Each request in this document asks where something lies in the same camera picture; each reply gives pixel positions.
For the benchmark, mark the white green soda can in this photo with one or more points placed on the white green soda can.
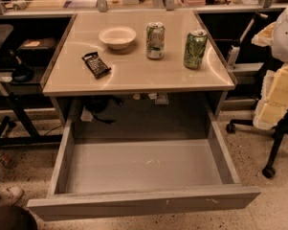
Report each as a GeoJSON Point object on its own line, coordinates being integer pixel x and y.
{"type": "Point", "coordinates": [155, 40]}

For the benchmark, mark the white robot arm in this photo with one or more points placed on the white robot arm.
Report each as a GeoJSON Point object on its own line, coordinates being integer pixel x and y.
{"type": "Point", "coordinates": [279, 47]}

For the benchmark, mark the black box on shelf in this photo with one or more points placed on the black box on shelf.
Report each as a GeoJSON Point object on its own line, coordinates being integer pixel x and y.
{"type": "Point", "coordinates": [37, 52]}

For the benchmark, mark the grey cabinet with beige top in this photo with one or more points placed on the grey cabinet with beige top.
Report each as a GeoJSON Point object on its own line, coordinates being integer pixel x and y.
{"type": "Point", "coordinates": [131, 71]}

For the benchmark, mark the white shoe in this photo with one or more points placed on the white shoe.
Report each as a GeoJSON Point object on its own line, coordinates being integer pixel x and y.
{"type": "Point", "coordinates": [10, 196]}

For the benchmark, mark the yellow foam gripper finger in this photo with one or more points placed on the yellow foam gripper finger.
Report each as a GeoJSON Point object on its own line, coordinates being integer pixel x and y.
{"type": "Point", "coordinates": [273, 105]}
{"type": "Point", "coordinates": [265, 37]}

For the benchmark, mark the white paper bowl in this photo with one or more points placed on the white paper bowl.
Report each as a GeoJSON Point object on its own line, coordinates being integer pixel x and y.
{"type": "Point", "coordinates": [117, 38]}

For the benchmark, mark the open grey top drawer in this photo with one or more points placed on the open grey top drawer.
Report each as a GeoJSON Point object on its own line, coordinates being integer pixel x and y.
{"type": "Point", "coordinates": [151, 160]}

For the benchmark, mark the black rxbar chocolate wrapper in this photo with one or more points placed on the black rxbar chocolate wrapper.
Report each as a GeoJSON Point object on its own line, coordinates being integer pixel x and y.
{"type": "Point", "coordinates": [95, 64]}

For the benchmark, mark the black office chair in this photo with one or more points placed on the black office chair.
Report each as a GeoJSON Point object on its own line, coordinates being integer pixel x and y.
{"type": "Point", "coordinates": [282, 127]}

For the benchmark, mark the black side table frame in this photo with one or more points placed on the black side table frame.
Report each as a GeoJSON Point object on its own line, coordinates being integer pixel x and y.
{"type": "Point", "coordinates": [34, 137]}

